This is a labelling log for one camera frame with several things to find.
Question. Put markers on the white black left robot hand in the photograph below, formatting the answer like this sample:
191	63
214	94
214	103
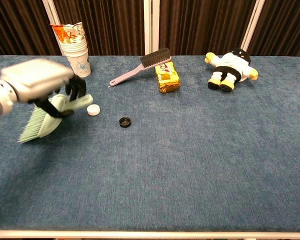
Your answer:
37	75

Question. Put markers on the light green hand broom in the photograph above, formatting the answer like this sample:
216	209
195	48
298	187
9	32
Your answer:
45	123

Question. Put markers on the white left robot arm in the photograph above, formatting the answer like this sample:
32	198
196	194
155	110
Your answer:
0	100

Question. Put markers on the white round cap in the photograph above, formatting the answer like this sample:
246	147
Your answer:
93	109

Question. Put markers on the small dark ring object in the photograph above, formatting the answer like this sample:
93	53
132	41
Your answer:
125	122

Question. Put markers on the stack of paper cups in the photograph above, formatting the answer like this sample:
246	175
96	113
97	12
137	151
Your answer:
77	57

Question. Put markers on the dark pleated partition panel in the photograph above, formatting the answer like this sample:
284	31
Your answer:
17	25
202	25
285	25
110	25

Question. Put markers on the purple brush black bristles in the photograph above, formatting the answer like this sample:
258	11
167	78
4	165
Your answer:
155	58

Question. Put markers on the yellow snack package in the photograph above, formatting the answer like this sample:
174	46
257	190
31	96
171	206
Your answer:
168	78

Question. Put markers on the blue table cloth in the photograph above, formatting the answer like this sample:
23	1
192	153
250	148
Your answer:
177	162

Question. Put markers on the black white plush doll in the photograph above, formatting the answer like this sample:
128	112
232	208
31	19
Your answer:
233	66

